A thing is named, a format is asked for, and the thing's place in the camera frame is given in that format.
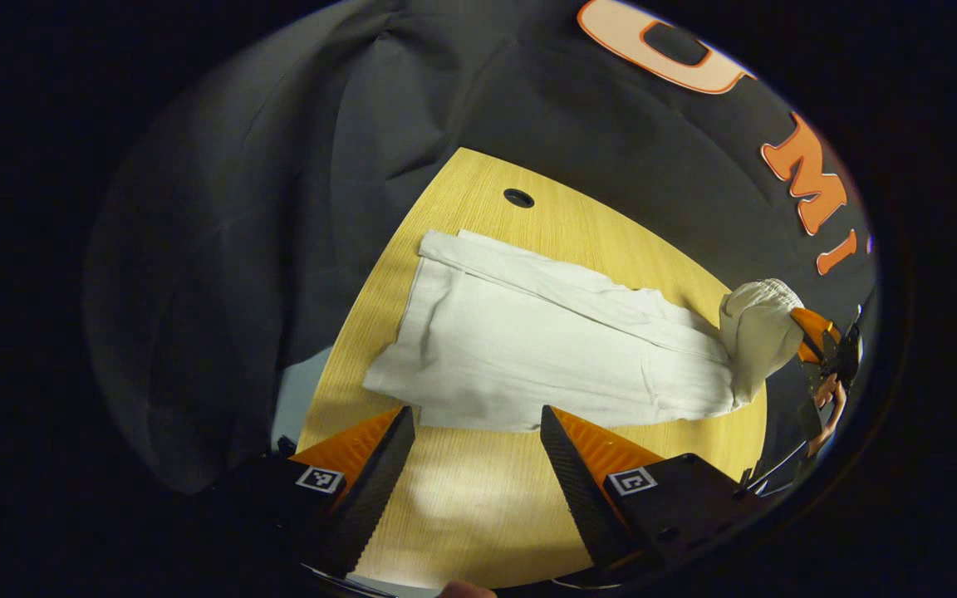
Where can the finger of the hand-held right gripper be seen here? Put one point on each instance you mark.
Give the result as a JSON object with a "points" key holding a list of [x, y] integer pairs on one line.
{"points": [[815, 328]]}

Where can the black backdrop cloth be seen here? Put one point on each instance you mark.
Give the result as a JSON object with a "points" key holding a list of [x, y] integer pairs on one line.
{"points": [[279, 208]]}

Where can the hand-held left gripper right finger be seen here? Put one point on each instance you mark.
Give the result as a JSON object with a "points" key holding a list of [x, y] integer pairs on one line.
{"points": [[586, 507]]}

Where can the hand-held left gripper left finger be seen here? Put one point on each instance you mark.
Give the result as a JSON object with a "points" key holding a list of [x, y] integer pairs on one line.
{"points": [[366, 507]]}

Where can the white jeans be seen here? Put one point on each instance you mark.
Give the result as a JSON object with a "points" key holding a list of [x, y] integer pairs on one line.
{"points": [[545, 357]]}

